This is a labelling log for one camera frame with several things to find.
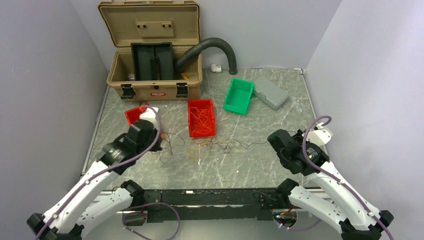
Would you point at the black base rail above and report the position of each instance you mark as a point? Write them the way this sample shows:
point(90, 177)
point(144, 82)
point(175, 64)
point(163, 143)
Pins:
point(159, 205)

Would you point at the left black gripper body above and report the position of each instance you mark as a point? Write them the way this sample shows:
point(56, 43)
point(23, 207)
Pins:
point(145, 146)

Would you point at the yellow tool in toolbox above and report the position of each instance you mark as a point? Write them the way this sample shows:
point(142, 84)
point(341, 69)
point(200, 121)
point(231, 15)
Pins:
point(184, 76)

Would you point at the red bin left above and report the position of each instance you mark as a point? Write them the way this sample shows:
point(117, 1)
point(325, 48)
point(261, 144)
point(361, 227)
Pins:
point(132, 115)

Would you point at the red bin centre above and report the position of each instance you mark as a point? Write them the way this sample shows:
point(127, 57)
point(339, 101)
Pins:
point(201, 120)

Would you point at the tan open toolbox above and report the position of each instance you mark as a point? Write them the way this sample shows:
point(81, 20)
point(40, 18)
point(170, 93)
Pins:
point(150, 36)

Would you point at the black toolbox tray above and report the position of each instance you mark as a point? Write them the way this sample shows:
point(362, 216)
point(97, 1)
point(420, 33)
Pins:
point(153, 61)

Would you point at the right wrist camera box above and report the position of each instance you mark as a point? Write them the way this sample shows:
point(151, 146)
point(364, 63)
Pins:
point(320, 135)

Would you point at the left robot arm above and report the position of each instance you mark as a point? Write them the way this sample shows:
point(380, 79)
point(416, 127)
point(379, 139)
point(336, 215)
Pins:
point(76, 214)

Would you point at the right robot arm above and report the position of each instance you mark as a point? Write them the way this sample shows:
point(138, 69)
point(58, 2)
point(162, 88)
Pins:
point(348, 213)

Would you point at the white pipe fitting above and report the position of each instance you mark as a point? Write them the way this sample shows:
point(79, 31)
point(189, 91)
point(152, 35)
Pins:
point(216, 68)

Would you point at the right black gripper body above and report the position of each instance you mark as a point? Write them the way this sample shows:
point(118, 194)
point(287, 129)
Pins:
point(298, 137)

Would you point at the grey plastic case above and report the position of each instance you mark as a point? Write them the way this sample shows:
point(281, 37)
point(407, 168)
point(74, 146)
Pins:
point(269, 92)

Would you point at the red bin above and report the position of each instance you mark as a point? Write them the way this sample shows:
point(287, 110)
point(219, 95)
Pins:
point(132, 115)
point(201, 120)

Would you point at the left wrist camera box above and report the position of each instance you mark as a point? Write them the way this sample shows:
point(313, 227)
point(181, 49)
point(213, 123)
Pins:
point(149, 114)

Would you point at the green plastic bin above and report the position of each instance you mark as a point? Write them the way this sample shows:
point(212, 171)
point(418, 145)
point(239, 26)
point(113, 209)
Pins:
point(238, 96)

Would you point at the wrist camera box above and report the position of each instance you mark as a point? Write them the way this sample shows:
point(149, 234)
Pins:
point(149, 114)
point(320, 135)

